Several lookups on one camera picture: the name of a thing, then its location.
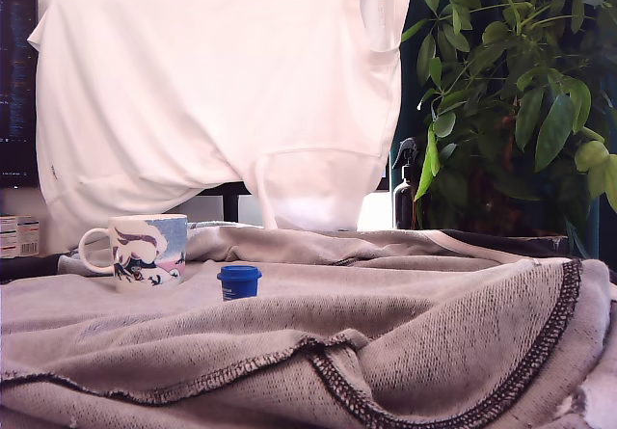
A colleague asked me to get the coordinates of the blue coffee capsule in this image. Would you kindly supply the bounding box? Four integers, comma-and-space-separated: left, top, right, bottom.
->
216, 264, 264, 303

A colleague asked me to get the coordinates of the dark spray bottle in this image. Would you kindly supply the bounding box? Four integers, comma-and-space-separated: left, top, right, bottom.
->
390, 136, 421, 230

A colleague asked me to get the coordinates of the beige knit blanket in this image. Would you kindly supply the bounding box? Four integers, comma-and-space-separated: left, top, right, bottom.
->
0, 220, 617, 429

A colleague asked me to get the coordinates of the white hanging t-shirt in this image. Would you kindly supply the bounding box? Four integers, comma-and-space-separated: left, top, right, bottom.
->
26, 0, 416, 232

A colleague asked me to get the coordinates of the white mug with cartoon print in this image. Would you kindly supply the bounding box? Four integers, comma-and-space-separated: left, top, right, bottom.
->
78, 213, 189, 292

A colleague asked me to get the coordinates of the wooden plant pot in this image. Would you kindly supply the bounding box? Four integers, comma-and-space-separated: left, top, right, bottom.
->
419, 166, 570, 237

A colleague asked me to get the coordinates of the green leafy houseplant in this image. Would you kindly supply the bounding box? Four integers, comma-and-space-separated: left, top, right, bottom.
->
400, 0, 617, 259

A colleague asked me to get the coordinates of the white labelled box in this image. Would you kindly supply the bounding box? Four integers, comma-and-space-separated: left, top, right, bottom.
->
0, 213, 41, 260

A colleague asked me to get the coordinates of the black computer monitor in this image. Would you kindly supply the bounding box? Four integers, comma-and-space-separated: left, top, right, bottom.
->
0, 0, 40, 190

